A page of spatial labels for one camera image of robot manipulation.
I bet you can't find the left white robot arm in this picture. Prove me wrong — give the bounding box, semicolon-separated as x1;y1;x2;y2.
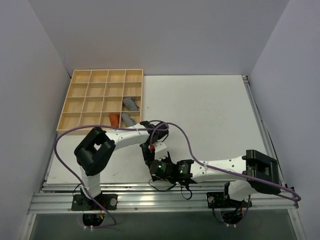
74;121;169;210

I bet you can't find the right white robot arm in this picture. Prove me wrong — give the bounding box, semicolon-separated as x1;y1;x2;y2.
148;149;281;207

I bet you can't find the grey folded cloth roll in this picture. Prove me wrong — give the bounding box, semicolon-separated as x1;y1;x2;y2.
121;112;137;128

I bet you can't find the orange rolled item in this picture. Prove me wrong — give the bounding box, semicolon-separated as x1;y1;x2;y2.
108;113;120;128

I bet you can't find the grey rolled sock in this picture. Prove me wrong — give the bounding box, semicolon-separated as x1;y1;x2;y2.
122;96;139;112

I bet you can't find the wooden compartment tray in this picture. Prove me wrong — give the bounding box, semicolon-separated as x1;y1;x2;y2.
56;69;144;134

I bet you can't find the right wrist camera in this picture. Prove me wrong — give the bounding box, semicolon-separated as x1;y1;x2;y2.
149;141;172;163

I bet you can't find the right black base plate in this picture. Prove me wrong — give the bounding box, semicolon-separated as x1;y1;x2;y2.
206;192;252;209

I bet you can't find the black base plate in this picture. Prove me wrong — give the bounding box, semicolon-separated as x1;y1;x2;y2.
206;192;252;209
71;192;118;211

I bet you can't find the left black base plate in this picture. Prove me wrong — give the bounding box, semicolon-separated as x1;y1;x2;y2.
71;192;118;211

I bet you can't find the aluminium rail frame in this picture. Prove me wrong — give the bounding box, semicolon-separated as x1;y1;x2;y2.
22;75;306;240

